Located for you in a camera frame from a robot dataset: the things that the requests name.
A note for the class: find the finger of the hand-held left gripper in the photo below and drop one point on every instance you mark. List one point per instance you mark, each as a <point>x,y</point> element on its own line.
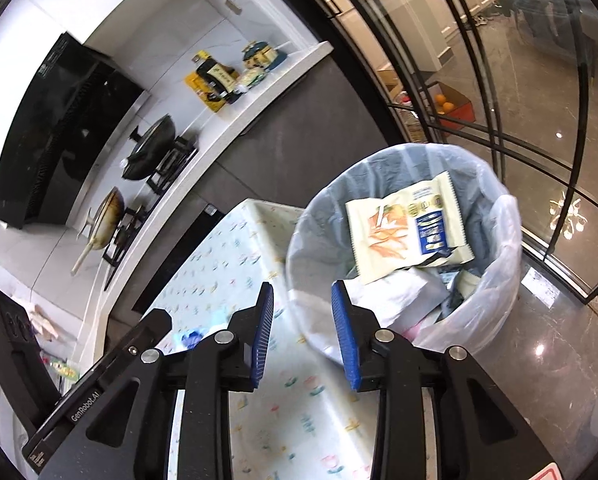
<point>193,339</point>

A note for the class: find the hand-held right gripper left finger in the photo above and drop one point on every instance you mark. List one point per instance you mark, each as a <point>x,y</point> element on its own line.
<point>261,340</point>

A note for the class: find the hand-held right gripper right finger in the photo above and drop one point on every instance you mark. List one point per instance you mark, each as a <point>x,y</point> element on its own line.
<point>346,340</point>

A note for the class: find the white pink flower packet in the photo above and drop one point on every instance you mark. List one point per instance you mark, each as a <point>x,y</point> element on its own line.
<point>399,295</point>

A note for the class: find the cream packet with blue label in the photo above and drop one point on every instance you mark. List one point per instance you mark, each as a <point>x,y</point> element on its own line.
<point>389,230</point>

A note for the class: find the grey bin with clear liner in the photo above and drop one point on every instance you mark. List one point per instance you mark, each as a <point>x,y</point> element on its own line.
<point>494,280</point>

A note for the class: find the green label bottle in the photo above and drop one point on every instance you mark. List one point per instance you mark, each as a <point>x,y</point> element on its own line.
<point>65,370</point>

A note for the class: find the black built-in appliance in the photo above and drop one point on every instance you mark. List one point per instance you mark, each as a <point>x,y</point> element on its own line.
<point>179,260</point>

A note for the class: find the cream frying pan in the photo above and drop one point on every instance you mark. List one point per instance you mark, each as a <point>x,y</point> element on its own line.
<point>104,220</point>

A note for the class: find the black gas stove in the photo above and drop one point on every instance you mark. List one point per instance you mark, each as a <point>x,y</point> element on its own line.
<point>169,160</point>

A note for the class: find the black wok with lid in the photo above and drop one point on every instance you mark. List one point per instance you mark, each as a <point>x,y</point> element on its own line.
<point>149,147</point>

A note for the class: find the grey kitchen cabinet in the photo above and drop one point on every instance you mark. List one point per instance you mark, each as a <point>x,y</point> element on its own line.
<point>299,135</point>

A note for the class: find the black range hood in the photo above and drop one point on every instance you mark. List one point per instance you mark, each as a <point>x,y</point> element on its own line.
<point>64,130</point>

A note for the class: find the yellow packet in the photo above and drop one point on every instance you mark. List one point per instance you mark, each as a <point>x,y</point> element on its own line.
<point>199,85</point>

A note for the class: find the cardboard box of oranges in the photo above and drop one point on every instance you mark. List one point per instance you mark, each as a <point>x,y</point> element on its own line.
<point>451,105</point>

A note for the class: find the white plastic bag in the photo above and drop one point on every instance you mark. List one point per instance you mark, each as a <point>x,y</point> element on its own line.
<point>251,79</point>

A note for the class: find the dark sauce bottle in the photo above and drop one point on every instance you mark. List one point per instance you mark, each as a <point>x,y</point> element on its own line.
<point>216,77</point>

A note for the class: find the blue lidded seasoning jar set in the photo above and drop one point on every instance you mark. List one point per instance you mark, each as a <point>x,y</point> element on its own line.
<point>259,55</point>

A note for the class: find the black framed glass door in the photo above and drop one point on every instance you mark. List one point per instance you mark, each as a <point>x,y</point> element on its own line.
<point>529,110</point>

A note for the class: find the white sideboard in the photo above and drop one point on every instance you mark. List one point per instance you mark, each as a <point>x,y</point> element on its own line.
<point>454,5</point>

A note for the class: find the wall socket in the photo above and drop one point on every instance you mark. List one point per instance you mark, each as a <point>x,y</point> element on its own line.
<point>234,6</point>

